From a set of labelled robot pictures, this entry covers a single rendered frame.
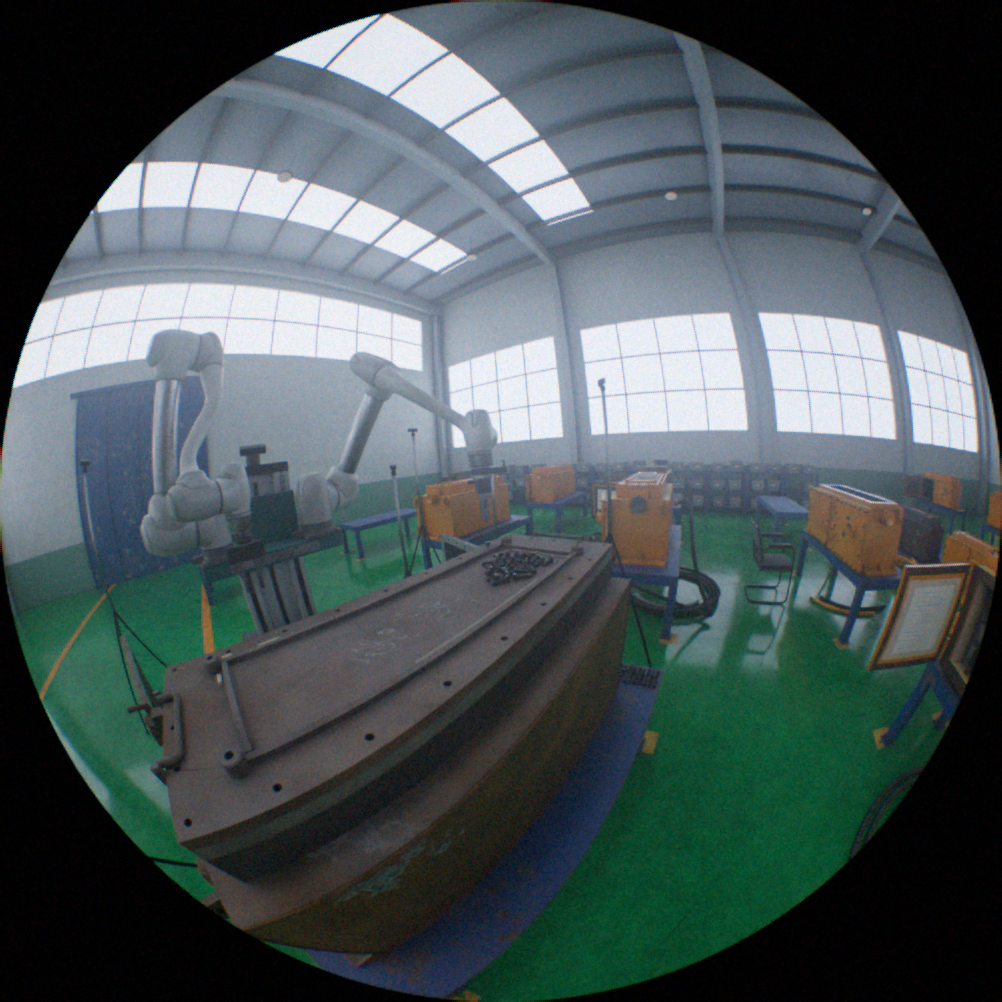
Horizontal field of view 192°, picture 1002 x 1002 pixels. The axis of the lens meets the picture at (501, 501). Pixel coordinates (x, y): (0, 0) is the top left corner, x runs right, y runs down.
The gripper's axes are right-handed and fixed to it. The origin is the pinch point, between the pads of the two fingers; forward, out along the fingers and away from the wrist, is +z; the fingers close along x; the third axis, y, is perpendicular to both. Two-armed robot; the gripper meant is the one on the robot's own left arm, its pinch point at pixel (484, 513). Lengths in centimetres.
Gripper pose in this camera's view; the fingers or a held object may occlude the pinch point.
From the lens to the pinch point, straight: 110.5
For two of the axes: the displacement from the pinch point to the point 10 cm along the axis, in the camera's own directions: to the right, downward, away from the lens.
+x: 1.6, 1.3, -9.8
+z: 0.8, 9.9, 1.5
